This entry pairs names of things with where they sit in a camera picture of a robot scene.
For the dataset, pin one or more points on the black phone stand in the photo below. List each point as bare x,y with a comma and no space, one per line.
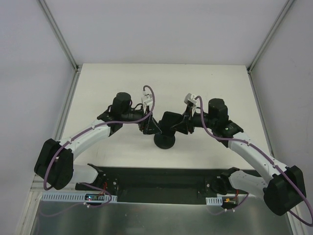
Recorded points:
166,139

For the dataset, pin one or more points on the white cable duct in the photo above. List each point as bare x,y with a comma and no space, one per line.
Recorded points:
77,197
214,201

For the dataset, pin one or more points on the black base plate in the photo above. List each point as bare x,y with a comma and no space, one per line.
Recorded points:
159,185

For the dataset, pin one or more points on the right aluminium frame post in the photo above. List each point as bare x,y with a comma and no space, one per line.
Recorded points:
273,29

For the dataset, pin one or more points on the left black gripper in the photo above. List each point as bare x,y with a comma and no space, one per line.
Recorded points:
146,122

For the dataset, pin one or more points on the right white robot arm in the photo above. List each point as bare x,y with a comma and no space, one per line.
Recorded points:
279,186

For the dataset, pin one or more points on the left white cable duct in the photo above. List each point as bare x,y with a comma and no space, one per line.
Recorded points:
77,197

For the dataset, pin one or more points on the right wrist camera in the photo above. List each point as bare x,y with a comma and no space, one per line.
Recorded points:
191,101

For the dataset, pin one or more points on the black smartphone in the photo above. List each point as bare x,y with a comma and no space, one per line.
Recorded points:
169,119

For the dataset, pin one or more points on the left aluminium frame post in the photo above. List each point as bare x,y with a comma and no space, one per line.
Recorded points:
58,34

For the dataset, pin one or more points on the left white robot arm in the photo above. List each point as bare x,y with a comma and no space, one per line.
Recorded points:
55,164

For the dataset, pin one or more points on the aluminium frame post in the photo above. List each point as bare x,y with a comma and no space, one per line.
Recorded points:
273,29
58,34

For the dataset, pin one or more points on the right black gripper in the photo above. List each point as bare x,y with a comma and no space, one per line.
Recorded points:
190,121

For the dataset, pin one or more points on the right white cable duct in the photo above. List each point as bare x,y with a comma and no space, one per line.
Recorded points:
214,201

